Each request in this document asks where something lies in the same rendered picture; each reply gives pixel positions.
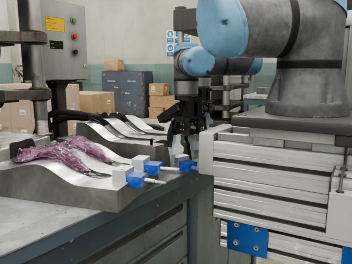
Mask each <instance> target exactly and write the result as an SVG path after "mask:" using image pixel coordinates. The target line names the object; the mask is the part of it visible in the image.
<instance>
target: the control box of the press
mask: <svg viewBox="0 0 352 264"><path fill-rule="evenodd" d="M17 7H18V19H19V31H26V30H27V17H26V3H25V0H17ZM40 9H41V24H42V30H43V31H45V32H46V33H47V34H48V43H47V44H46V45H44V46H43V55H44V63H45V78H46V85H47V86H48V88H50V89H51V96H52V98H51V108H52V110H55V109H67V100H66V88H67V86H68V84H69V82H71V83H74V82H76V81H77V80H87V79H88V70H87V48H86V25H85V6H82V5H77V4H71V3H66V2H61V1H56V0H40ZM20 45H21V58H22V66H23V78H24V81H31V71H30V58H29V45H27V44H20ZM51 133H53V136H54V140H55V141H57V138H58V137H64V136H68V121H65V122H62V123H60V124H59V125H57V126H56V127H55V128H54V129H53V130H52V132H51Z"/></svg>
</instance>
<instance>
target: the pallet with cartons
mask: <svg viewBox="0 0 352 264"><path fill-rule="evenodd" d="M80 110H81V111H83V112H89V113H95V114H96V112H98V113H99V114H102V113H104V112H106V113H108V114H110V113H115V103H114V92H93V91H80Z"/></svg>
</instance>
